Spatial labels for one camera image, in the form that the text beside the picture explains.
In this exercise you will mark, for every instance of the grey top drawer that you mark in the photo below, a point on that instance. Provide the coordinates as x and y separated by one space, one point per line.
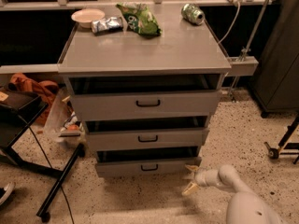
145 105

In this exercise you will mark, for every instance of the clear plastic trash bag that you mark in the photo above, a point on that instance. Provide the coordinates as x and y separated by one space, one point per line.
59 114

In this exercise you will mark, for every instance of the black wheeled tripod base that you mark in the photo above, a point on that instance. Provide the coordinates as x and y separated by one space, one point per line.
285 147

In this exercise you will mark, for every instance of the grey horizontal rail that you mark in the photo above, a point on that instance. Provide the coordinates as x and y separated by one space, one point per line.
53 68

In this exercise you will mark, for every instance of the grey drawer cabinet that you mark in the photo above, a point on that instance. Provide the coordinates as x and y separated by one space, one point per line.
183 58

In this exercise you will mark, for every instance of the black side table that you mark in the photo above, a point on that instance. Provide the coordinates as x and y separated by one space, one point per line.
19 110

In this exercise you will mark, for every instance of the grey drawer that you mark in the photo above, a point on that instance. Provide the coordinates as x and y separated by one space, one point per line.
145 105
149 161
193 137

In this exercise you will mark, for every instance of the dark grey cabinet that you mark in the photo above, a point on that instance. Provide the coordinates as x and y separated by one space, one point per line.
275 84

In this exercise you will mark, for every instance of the black sneaker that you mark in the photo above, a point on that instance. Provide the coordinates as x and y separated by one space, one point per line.
6 191

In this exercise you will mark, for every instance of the metal pole with clamp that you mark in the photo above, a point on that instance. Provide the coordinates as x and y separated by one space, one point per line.
253 31

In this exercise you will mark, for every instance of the grey bottom drawer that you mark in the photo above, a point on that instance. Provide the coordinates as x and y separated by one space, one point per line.
149 161

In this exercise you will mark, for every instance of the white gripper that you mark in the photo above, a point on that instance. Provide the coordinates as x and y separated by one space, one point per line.
202 177

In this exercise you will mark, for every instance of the crushed silver blue packet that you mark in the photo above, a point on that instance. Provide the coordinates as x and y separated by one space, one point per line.
107 24

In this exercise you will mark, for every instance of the grey middle drawer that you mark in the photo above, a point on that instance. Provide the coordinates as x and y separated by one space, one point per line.
193 137

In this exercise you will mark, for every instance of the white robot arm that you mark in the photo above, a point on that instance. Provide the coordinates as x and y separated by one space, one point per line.
245 206

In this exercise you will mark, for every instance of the orange backpack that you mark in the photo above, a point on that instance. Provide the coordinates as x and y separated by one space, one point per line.
46 89

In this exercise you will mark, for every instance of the green chip bag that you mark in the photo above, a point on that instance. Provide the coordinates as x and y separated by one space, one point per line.
139 18

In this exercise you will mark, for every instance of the white bowl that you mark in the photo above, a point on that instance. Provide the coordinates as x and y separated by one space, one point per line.
85 16

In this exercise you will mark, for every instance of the green soda can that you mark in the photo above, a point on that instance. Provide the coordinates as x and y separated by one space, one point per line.
193 14

